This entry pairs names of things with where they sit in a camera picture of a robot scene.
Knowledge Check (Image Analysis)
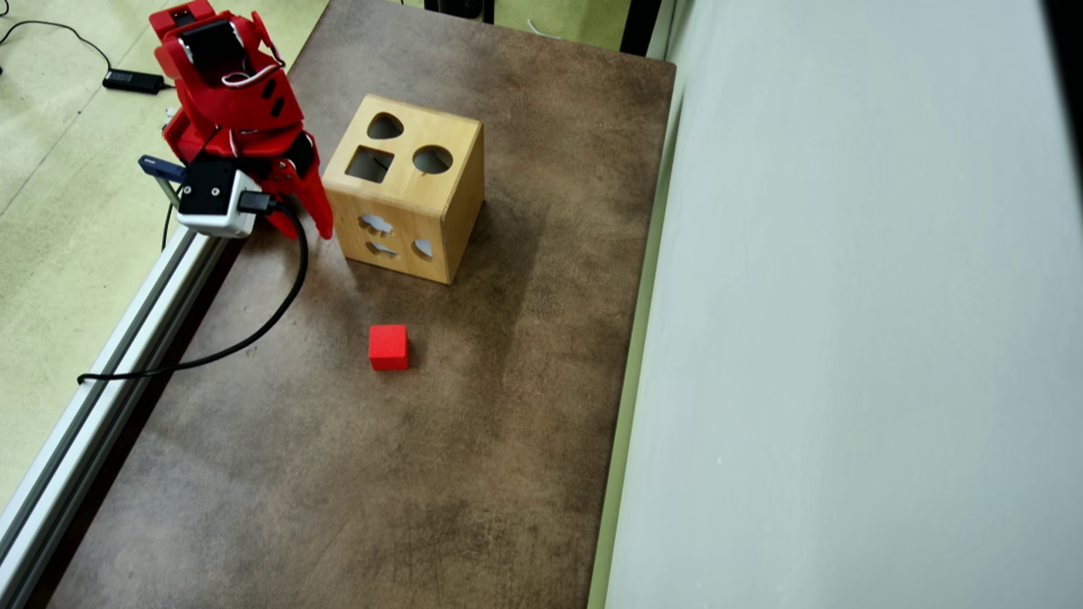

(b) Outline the black furniture foot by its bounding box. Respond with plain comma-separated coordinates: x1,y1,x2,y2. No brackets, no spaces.
423,0,496,24

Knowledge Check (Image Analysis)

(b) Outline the thin black mains cable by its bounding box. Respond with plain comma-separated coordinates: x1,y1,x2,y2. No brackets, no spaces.
0,19,113,77

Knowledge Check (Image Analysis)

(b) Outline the black power adapter brick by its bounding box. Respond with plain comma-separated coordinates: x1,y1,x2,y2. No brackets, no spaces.
102,69,167,96

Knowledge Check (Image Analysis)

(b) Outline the thick black camera cable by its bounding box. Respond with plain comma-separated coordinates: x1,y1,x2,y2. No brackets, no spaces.
76,191,310,386

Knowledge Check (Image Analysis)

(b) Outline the aluminium profile rail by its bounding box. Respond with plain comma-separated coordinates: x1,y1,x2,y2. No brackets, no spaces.
0,222,246,609

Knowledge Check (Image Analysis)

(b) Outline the wooden shape sorter box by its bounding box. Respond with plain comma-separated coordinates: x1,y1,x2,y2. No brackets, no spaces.
322,93,486,286

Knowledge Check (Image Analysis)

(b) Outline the blue bar clamp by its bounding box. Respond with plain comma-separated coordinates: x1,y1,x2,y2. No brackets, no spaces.
138,155,189,208

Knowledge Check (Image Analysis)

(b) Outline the red robot base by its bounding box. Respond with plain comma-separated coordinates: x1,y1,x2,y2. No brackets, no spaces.
161,106,221,166

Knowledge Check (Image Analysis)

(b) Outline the red cube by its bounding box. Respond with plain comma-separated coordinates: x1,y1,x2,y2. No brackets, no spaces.
368,324,410,372

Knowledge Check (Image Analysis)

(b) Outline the black vertical post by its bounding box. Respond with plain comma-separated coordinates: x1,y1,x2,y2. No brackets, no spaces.
620,0,663,58

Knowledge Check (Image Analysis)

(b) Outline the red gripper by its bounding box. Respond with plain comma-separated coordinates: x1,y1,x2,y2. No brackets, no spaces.
199,125,336,243

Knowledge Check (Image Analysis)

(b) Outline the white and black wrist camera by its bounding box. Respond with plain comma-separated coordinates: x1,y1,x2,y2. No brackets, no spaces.
175,159,261,239

